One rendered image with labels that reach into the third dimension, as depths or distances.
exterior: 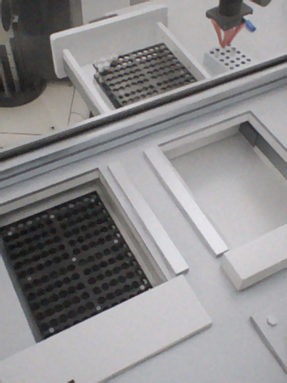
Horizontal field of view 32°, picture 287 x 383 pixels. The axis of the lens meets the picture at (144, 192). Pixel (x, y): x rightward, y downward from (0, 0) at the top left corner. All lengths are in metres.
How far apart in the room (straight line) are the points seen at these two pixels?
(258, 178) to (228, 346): 0.42
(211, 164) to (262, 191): 0.12
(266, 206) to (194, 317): 0.35
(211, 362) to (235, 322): 0.07
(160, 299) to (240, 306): 0.11
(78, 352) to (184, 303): 0.16
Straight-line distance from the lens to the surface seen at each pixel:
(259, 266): 0.72
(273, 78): 1.01
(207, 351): 0.70
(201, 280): 0.74
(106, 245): 0.81
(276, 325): 0.72
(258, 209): 0.97
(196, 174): 1.00
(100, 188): 0.96
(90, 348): 0.68
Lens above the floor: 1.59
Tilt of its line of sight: 52 degrees down
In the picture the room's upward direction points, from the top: 2 degrees clockwise
